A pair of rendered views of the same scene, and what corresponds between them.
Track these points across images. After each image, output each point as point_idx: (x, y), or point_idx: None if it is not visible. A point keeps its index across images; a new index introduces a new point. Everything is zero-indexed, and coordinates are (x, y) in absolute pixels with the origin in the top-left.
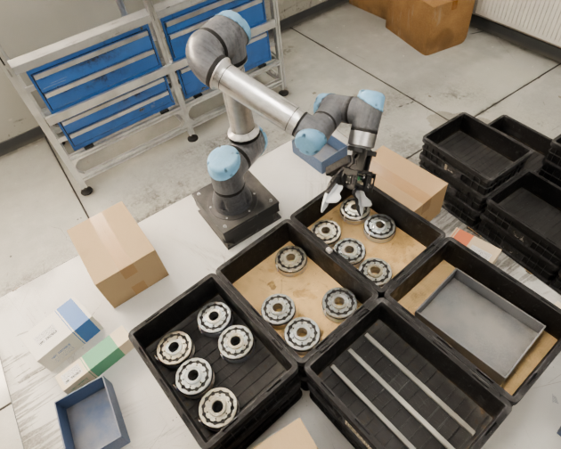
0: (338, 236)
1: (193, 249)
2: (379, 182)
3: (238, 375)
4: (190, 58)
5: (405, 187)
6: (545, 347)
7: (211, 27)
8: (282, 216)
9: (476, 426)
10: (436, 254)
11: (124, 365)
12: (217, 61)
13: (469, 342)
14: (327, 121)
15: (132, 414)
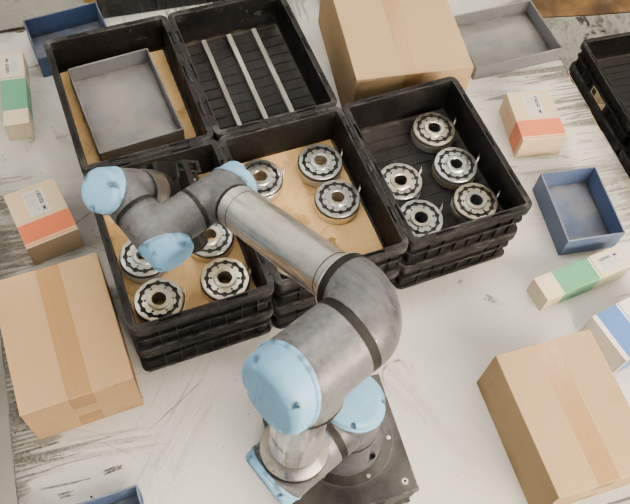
0: (211, 261)
1: (430, 415)
2: (88, 332)
3: (405, 160)
4: (396, 294)
5: (57, 303)
6: None
7: (337, 318)
8: (259, 419)
9: (195, 46)
10: None
11: (543, 270)
12: (346, 256)
13: (146, 99)
14: (195, 183)
15: (531, 213)
